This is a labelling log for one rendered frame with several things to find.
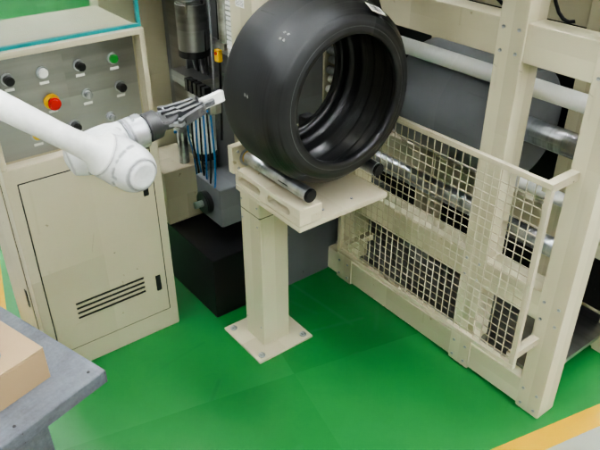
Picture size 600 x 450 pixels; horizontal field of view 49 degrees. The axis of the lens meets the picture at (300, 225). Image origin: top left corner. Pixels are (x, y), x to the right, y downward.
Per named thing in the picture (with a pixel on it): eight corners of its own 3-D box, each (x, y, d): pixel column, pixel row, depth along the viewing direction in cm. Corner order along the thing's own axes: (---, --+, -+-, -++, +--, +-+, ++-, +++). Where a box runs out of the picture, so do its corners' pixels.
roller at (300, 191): (251, 162, 226) (240, 162, 223) (253, 149, 224) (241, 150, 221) (315, 202, 202) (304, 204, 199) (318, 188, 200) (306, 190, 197)
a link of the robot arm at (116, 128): (122, 151, 173) (144, 165, 164) (66, 175, 166) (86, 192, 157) (109, 112, 167) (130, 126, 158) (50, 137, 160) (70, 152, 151)
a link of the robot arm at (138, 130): (112, 115, 167) (132, 106, 169) (121, 146, 172) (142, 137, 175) (127, 127, 161) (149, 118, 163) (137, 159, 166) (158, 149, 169)
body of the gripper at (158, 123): (148, 120, 164) (180, 106, 168) (133, 110, 170) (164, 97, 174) (155, 146, 168) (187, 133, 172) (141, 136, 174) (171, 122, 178)
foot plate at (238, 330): (224, 329, 285) (224, 325, 283) (275, 305, 298) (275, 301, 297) (260, 364, 266) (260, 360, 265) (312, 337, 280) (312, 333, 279)
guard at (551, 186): (337, 251, 282) (342, 94, 245) (340, 249, 283) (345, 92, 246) (511, 370, 221) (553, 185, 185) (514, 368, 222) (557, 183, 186)
